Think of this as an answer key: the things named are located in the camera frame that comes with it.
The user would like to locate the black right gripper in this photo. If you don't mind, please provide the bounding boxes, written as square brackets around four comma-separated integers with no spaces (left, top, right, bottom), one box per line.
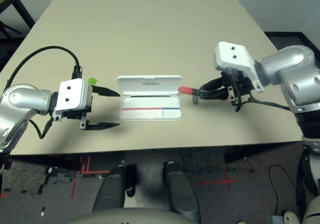
[199,70,253,110]

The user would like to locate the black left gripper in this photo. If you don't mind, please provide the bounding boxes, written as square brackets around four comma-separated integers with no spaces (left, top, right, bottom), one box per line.
[61,85,120,131]

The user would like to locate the black marker with red cap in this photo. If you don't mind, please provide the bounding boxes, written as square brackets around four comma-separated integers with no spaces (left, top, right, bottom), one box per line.
[178,86,201,95]

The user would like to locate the white plastic pencil case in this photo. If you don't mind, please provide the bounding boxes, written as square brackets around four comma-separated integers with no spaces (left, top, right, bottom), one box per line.
[116,75,183,122]

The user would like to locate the dark grey left robot leg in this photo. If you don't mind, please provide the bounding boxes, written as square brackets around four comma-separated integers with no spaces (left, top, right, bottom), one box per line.
[92,165,137,212]

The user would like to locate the dark grey robot leg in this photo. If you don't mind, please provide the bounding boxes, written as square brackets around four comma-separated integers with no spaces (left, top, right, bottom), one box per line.
[92,165,137,212]
[162,161,201,222]

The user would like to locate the red floor tape lines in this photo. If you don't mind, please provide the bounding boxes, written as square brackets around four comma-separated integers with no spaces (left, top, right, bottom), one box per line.
[71,156,111,199]

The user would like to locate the large red tape cross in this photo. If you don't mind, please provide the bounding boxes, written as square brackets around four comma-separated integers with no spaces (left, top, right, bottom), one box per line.
[201,170,237,189]

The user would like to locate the dark grey right robot leg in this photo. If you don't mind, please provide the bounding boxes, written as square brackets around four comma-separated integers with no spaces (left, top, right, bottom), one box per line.
[162,161,201,222]

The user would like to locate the grey robot torso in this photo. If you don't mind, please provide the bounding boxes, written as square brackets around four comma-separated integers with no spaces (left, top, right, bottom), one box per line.
[64,208,198,224]

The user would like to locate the black tripod stand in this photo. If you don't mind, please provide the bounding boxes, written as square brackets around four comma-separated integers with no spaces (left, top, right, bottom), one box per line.
[0,20,22,39]

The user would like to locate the black framed side table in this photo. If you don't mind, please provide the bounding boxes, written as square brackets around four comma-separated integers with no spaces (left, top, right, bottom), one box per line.
[0,0,36,39]

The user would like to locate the blue grey box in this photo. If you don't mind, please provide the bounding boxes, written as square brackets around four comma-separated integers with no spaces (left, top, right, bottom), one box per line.
[269,215,286,224]

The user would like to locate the white perforated sneaker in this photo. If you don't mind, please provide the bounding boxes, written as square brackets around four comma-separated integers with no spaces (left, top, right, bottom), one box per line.
[283,210,300,224]

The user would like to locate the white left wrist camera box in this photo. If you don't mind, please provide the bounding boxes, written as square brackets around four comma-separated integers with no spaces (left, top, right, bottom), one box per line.
[52,78,94,122]

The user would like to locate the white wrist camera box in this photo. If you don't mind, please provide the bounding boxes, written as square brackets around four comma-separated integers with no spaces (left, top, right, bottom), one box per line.
[214,41,265,93]
[52,78,94,122]

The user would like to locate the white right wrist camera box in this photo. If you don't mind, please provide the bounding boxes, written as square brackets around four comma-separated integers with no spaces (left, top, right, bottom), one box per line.
[214,41,265,93]

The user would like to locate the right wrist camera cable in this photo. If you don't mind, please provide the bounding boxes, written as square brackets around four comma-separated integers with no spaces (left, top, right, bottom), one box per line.
[234,96,293,112]

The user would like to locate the thin black floor cable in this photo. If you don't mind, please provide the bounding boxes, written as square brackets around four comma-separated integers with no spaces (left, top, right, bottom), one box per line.
[268,164,298,211]

